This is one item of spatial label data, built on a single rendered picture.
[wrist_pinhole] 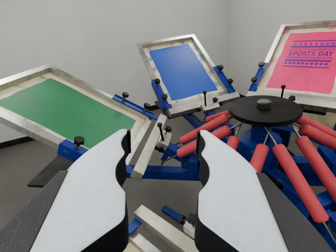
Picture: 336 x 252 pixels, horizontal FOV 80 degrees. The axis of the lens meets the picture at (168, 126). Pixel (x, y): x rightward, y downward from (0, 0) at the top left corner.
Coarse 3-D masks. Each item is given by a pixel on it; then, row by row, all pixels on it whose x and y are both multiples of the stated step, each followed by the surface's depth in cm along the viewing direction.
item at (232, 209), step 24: (216, 144) 11; (216, 168) 9; (240, 168) 9; (216, 192) 8; (240, 192) 8; (216, 216) 7; (240, 216) 7; (264, 216) 7; (216, 240) 6; (240, 240) 6; (264, 240) 6
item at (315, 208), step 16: (224, 112) 112; (208, 128) 109; (224, 128) 94; (304, 128) 87; (320, 128) 98; (192, 144) 102; (304, 144) 83; (256, 160) 81; (288, 160) 78; (320, 160) 80; (288, 176) 78; (320, 176) 79; (304, 192) 74; (320, 208) 71
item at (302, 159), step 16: (272, 128) 128; (288, 128) 124; (288, 144) 128; (192, 160) 108; (304, 160) 102; (192, 176) 112; (272, 176) 96; (288, 192) 89; (304, 208) 76; (320, 224) 75
